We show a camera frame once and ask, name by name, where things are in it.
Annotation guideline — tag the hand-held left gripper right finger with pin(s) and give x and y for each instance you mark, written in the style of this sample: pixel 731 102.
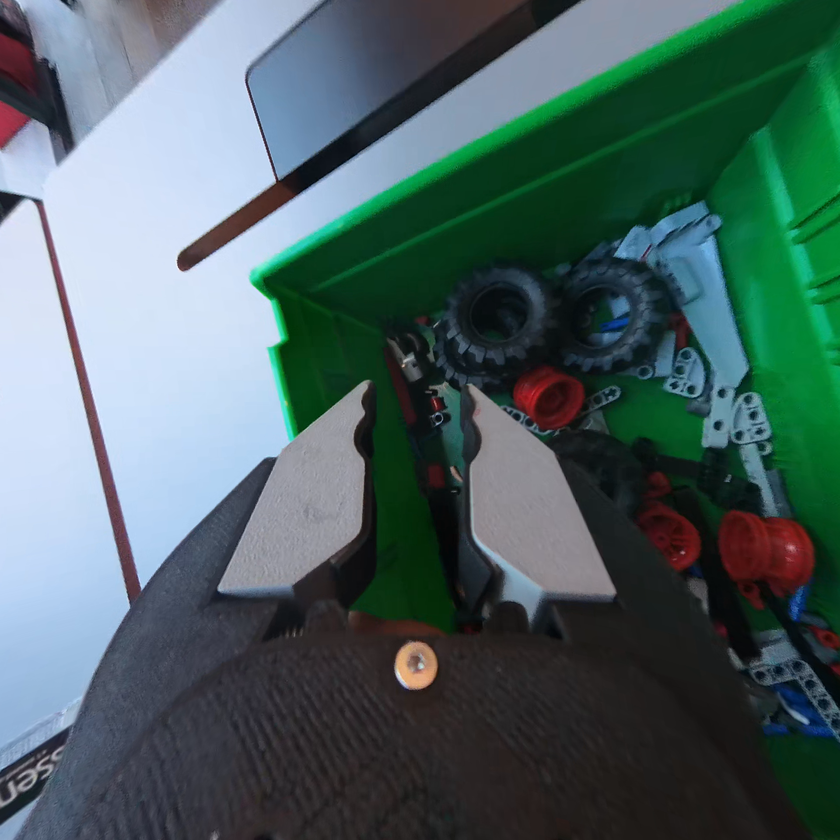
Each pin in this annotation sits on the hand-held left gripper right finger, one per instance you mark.
pixel 531 518

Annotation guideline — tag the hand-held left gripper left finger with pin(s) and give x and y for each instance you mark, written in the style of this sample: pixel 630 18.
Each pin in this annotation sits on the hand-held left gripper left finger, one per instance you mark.
pixel 308 512

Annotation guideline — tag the long black red lego beam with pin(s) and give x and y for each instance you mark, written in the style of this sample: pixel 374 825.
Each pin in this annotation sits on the long black red lego beam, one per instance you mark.
pixel 426 433

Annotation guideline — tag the green plastic bin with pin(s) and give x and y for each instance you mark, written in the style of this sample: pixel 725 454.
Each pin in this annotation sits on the green plastic bin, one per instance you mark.
pixel 525 164

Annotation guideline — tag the red lego wheel hub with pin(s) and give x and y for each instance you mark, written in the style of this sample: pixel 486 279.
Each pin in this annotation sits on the red lego wheel hub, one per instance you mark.
pixel 669 535
pixel 764 548
pixel 548 397

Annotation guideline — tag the black rubber lego tyre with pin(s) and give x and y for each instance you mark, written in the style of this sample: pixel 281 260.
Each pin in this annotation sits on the black rubber lego tyre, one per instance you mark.
pixel 646 315
pixel 459 308

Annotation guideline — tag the large grey lego panel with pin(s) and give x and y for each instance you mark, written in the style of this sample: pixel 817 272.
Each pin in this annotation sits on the large grey lego panel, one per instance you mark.
pixel 702 275

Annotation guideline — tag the clear bag with black label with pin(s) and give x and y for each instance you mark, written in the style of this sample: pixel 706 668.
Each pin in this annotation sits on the clear bag with black label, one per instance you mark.
pixel 29 768

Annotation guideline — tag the red and black object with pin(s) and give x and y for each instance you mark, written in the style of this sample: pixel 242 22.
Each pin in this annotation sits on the red and black object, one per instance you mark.
pixel 16 85

